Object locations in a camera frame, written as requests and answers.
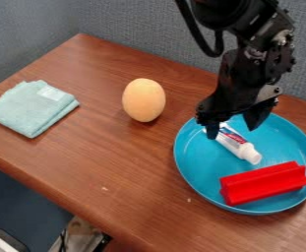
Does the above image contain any white toothpaste tube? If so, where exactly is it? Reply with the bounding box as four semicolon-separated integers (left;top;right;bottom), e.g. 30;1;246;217
216;123;262;164

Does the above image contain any black cable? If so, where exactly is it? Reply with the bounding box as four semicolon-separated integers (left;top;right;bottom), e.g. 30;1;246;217
174;0;226;59

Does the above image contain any red plastic block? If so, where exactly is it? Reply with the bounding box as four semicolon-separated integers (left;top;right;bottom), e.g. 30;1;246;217
220;161;306;206

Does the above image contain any light blue folded cloth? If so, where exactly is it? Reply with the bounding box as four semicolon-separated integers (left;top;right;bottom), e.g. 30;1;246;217
0;80;79;139

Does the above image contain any grey object under table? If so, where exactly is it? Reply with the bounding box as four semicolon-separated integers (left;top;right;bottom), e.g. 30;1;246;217
48;217;113;252

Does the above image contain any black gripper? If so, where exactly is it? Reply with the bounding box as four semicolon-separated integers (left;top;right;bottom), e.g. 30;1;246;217
196;49;282;140

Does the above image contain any blue round plate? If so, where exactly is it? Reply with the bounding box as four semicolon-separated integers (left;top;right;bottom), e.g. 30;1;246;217
174;114;306;216

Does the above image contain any orange egg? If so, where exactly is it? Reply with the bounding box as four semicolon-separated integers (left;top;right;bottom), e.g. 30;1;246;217
122;78;166;122

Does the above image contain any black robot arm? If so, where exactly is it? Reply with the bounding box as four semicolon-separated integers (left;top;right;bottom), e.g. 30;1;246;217
192;0;296;139

